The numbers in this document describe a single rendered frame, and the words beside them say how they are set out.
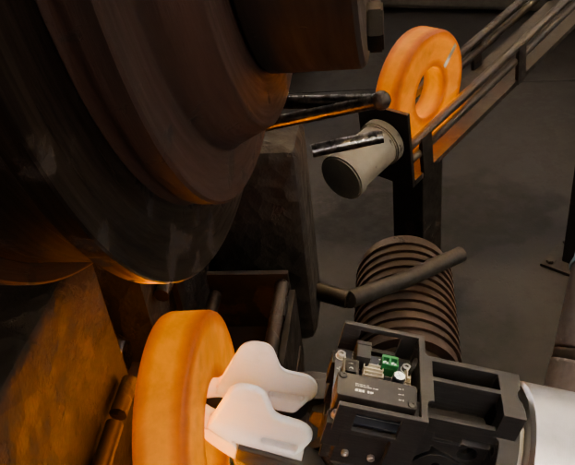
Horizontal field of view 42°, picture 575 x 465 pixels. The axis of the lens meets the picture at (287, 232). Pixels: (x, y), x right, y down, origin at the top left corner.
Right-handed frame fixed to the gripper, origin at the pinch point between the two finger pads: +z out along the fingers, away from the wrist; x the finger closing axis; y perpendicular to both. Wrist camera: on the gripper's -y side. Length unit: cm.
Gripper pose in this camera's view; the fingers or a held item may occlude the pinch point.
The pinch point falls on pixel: (190, 407)
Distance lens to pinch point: 50.9
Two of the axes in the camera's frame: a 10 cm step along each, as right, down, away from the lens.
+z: -9.8, -2.0, -0.1
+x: -1.1, 5.9, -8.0
